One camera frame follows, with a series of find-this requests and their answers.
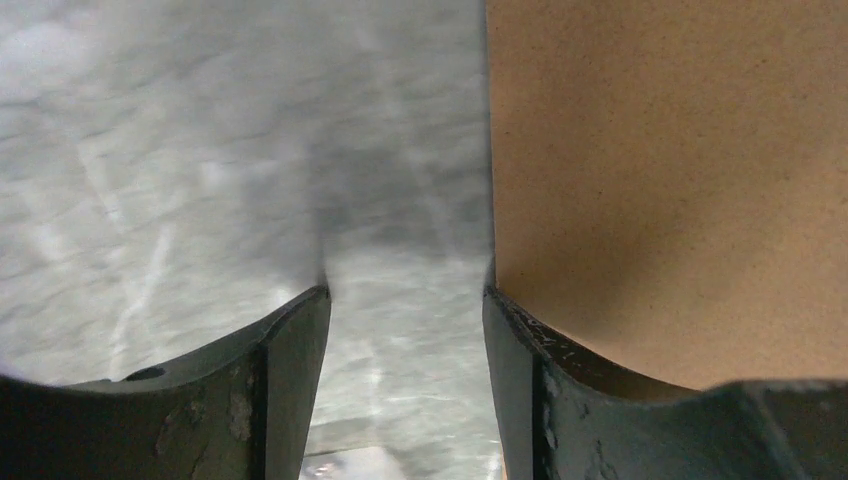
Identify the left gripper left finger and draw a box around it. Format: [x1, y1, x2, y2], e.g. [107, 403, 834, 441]
[1, 286, 331, 480]

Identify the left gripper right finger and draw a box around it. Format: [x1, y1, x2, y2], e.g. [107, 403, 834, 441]
[482, 266, 847, 479]

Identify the brown backing board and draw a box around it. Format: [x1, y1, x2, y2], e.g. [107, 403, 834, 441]
[486, 0, 847, 389]

